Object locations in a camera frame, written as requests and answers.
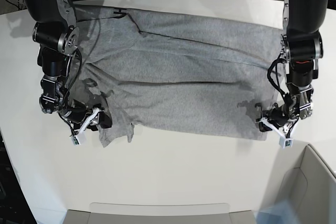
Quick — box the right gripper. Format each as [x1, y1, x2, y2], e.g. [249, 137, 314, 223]
[59, 104, 112, 136]

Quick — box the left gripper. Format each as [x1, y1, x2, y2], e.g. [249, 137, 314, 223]
[256, 105, 300, 138]

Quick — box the grey T-shirt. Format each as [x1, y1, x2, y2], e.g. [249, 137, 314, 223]
[70, 5, 281, 146]

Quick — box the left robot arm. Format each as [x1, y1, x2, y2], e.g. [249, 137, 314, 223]
[256, 0, 328, 141]

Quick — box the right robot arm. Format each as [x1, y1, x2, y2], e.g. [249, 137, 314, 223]
[24, 0, 112, 137]

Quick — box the beige box right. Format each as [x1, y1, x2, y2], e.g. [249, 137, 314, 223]
[279, 145, 335, 223]

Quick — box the blue translucent object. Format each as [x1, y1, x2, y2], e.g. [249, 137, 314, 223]
[254, 200, 300, 224]

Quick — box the beige tray bottom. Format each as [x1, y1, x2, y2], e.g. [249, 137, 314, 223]
[63, 202, 256, 223]

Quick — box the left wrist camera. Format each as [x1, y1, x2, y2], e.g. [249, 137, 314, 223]
[279, 137, 293, 148]

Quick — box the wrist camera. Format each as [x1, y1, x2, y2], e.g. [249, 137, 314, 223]
[69, 134, 87, 145]
[279, 137, 293, 148]

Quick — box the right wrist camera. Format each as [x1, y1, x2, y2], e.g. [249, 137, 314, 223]
[69, 134, 87, 145]

